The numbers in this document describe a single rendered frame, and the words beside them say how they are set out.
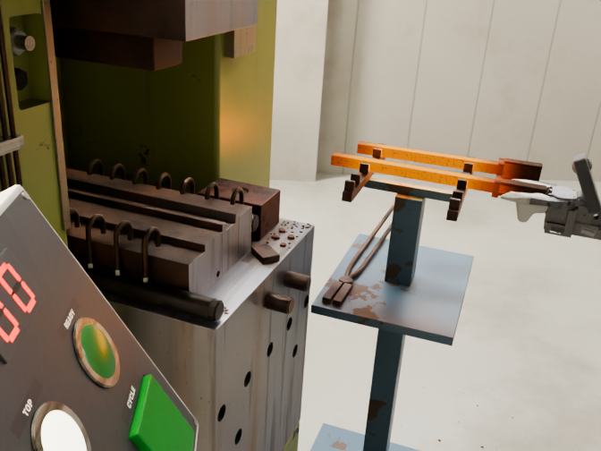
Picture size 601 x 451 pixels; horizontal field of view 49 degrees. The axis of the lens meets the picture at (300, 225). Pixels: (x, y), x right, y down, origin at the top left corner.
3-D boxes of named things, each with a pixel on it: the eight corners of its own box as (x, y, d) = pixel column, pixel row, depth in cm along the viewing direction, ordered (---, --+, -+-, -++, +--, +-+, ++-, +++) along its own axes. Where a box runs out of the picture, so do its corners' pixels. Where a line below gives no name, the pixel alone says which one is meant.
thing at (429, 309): (472, 262, 166) (473, 256, 165) (452, 346, 131) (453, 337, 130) (358, 240, 174) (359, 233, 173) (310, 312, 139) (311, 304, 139)
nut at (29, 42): (43, 90, 75) (37, 28, 72) (27, 95, 72) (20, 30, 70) (21, 87, 76) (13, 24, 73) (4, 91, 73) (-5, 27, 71)
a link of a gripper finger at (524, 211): (501, 224, 131) (545, 225, 131) (506, 196, 129) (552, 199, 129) (496, 217, 134) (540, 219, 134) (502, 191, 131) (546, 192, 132)
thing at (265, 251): (250, 252, 106) (250, 246, 105) (266, 250, 107) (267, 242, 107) (262, 264, 102) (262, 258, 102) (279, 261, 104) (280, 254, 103)
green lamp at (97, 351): (132, 363, 53) (131, 318, 51) (97, 397, 49) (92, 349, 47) (100, 353, 54) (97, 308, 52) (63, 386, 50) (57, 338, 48)
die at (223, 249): (250, 249, 107) (252, 201, 104) (189, 306, 90) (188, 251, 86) (43, 201, 120) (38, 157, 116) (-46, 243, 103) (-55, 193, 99)
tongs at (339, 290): (392, 208, 191) (392, 203, 191) (405, 210, 190) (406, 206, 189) (321, 302, 140) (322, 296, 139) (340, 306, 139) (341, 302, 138)
